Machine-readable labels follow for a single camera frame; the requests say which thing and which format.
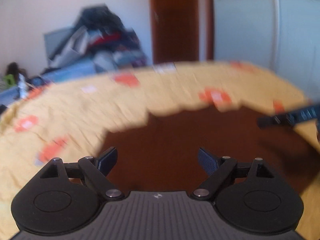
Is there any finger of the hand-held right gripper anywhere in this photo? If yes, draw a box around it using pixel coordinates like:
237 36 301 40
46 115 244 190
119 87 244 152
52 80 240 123
257 104 320 130

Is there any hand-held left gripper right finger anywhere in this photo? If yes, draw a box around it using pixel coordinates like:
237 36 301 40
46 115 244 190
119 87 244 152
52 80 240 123
190 147 275 201

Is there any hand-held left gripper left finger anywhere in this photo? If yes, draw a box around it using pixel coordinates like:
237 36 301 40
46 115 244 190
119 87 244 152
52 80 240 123
39 147 125 201

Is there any brown knitted sweater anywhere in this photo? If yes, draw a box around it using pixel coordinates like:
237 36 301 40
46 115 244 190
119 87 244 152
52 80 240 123
96 105 320 198

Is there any pile of clothes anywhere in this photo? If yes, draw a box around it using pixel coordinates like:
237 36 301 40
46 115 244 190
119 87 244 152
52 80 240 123
50 6 148 73

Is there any yellow printed blanket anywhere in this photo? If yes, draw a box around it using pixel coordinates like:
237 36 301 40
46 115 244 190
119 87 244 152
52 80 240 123
0 60 320 240

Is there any small white figurine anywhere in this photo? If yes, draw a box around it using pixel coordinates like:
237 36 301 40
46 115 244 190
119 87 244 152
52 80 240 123
17 74 28 99

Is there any green plastic object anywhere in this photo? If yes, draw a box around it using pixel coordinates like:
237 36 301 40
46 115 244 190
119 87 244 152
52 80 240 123
2 74 17 86

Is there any grey flat panel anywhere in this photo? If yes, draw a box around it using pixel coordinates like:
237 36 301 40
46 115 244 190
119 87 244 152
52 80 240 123
44 26 75 67

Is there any dark stuffed toy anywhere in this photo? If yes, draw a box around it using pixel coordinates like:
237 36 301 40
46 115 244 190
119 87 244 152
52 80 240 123
6 62 27 81

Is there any brown wooden door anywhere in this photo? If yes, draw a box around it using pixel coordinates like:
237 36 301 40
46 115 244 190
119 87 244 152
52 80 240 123
149 0 214 65

